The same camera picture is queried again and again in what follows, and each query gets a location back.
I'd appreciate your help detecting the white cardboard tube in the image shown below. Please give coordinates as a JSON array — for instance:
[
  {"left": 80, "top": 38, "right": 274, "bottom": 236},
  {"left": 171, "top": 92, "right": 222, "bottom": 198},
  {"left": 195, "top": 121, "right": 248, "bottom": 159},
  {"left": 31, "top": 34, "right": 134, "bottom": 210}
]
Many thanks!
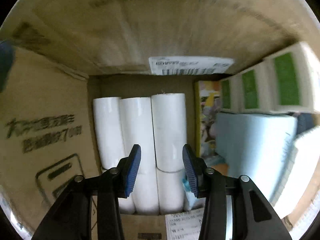
[
  {"left": 120, "top": 98, "right": 159, "bottom": 215},
  {"left": 151, "top": 93, "right": 187, "bottom": 173},
  {"left": 93, "top": 97, "right": 140, "bottom": 215}
]

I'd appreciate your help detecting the white spiral notebook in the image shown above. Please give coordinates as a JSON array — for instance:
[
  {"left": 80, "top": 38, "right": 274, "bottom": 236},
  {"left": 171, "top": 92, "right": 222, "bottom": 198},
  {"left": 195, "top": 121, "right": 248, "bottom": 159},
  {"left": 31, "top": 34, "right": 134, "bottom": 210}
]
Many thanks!
[{"left": 271, "top": 126, "right": 319, "bottom": 213}]

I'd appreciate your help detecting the light blue notebook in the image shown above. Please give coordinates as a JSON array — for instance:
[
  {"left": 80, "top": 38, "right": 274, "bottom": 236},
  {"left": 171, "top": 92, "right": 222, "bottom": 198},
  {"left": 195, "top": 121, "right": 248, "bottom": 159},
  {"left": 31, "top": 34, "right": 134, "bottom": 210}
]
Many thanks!
[{"left": 215, "top": 113, "right": 297, "bottom": 200}]

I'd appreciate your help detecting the brown cardboard box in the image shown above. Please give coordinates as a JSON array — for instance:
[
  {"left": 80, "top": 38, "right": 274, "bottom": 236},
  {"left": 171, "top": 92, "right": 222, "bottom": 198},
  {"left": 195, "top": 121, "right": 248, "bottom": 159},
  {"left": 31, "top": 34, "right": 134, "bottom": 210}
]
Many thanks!
[{"left": 1, "top": 0, "right": 319, "bottom": 239}]

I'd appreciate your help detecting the white tube in box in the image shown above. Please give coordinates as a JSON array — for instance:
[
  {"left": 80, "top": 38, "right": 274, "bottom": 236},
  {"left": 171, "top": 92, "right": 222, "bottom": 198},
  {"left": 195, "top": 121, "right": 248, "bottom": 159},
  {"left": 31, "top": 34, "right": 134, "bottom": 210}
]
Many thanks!
[{"left": 156, "top": 169, "right": 185, "bottom": 215}]

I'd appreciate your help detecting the colourful picture book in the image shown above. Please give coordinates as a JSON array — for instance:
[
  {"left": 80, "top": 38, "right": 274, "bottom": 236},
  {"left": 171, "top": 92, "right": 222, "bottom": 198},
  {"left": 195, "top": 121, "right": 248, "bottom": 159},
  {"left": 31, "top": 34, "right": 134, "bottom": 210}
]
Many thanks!
[{"left": 194, "top": 81, "right": 228, "bottom": 175}]

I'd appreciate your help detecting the green white small carton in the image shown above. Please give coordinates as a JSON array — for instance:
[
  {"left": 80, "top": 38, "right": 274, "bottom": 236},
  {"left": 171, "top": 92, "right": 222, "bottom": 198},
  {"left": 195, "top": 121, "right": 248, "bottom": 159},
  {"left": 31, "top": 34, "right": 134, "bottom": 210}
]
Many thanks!
[{"left": 220, "top": 42, "right": 319, "bottom": 114}]

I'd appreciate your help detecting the white shipping label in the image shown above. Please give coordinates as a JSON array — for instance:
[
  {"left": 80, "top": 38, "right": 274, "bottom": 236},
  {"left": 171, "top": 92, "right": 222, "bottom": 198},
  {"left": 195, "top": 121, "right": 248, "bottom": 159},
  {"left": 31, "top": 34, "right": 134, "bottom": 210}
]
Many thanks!
[{"left": 149, "top": 56, "right": 234, "bottom": 76}]

